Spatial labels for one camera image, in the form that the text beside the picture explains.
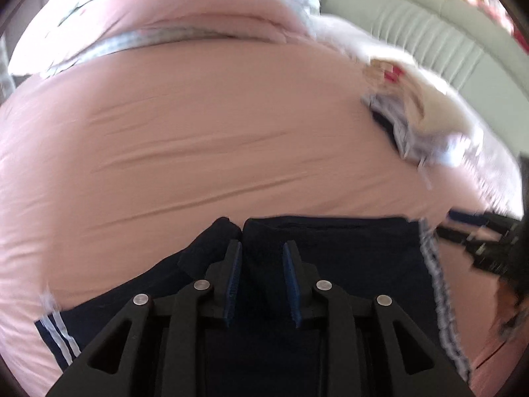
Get grey-green padded headboard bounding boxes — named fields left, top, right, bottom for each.
left=320, top=0, right=529, bottom=162

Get cream fluffy garment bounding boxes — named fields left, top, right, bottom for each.
left=318, top=14, right=480, bottom=137

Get pale pink pillow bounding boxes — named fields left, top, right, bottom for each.
left=463, top=124, right=523, bottom=220

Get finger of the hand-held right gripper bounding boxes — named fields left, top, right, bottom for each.
left=447, top=209, right=499, bottom=230
left=436, top=224, right=482, bottom=246

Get pink bed sheet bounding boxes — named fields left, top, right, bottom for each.
left=0, top=0, right=525, bottom=397

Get navy pants with white stripes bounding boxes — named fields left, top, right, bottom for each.
left=34, top=215, right=472, bottom=385

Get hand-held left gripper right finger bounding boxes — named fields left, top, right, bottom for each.
left=282, top=240, right=472, bottom=397

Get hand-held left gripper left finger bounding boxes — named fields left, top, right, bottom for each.
left=45, top=239, right=244, bottom=397

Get folded pink floral quilt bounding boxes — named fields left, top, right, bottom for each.
left=8, top=0, right=321, bottom=79

